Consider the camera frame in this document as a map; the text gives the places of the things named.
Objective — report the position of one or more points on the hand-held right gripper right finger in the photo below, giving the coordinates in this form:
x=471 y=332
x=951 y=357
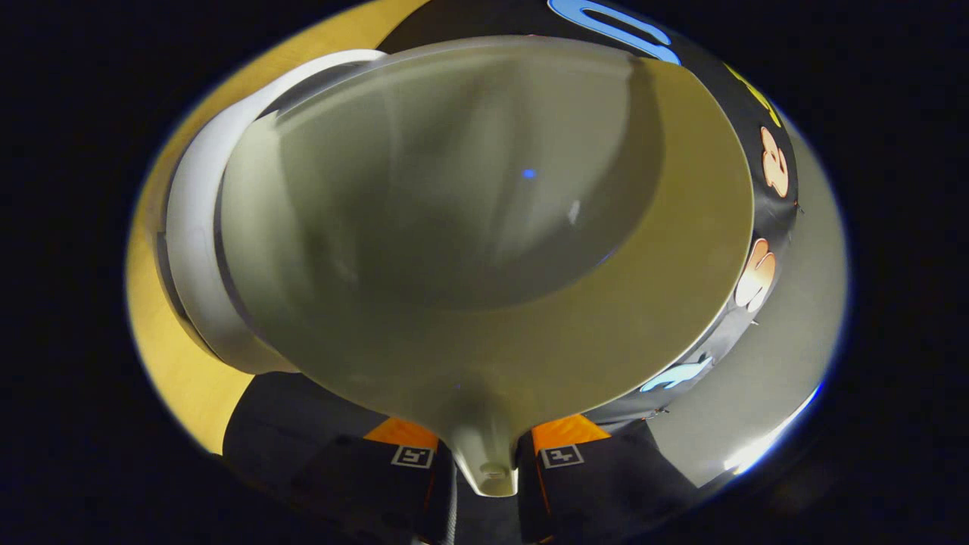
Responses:
x=606 y=484

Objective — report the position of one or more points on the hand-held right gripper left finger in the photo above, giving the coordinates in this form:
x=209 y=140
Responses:
x=356 y=484

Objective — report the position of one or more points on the white dustpan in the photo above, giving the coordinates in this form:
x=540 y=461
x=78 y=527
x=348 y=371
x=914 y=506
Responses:
x=484 y=227

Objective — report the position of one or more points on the white ribbed garbage bin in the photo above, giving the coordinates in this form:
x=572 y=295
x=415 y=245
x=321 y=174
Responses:
x=193 y=227

